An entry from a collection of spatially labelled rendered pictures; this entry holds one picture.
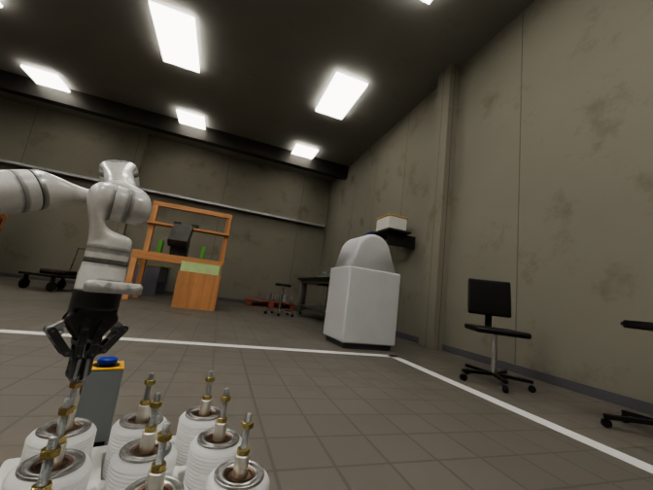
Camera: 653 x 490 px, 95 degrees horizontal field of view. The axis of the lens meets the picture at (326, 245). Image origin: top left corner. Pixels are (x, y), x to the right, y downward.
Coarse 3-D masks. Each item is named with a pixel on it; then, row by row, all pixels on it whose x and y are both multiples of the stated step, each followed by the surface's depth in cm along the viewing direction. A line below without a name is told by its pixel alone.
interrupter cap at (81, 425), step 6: (54, 420) 54; (78, 420) 55; (84, 420) 56; (42, 426) 52; (48, 426) 52; (54, 426) 53; (78, 426) 54; (84, 426) 54; (90, 426) 54; (36, 432) 50; (42, 432) 50; (48, 432) 50; (54, 432) 51; (66, 432) 51; (72, 432) 51; (78, 432) 51; (84, 432) 52; (48, 438) 49
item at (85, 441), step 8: (32, 432) 51; (88, 432) 53; (32, 440) 49; (40, 440) 48; (72, 440) 50; (80, 440) 51; (88, 440) 52; (24, 448) 49; (32, 448) 48; (40, 448) 48; (72, 448) 50; (80, 448) 51; (88, 448) 53; (24, 456) 48; (32, 456) 48; (88, 456) 53
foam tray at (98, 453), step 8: (96, 448) 60; (104, 448) 60; (96, 456) 57; (104, 456) 59; (8, 464) 52; (16, 464) 52; (96, 464) 55; (0, 472) 50; (8, 472) 50; (96, 472) 53; (176, 472) 56; (184, 472) 57; (0, 480) 48; (88, 480) 51; (96, 480) 51; (104, 480) 51; (0, 488) 47; (88, 488) 49; (96, 488) 49
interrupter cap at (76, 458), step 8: (64, 456) 45; (72, 456) 45; (80, 456) 45; (24, 464) 42; (32, 464) 42; (40, 464) 43; (64, 464) 43; (72, 464) 43; (80, 464) 43; (16, 472) 40; (24, 472) 40; (32, 472) 40; (56, 472) 41; (64, 472) 41; (24, 480) 39; (32, 480) 39
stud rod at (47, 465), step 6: (54, 438) 34; (48, 444) 34; (54, 444) 34; (48, 462) 34; (42, 468) 34; (48, 468) 34; (42, 474) 34; (48, 474) 34; (42, 480) 34; (48, 480) 34; (42, 486) 34
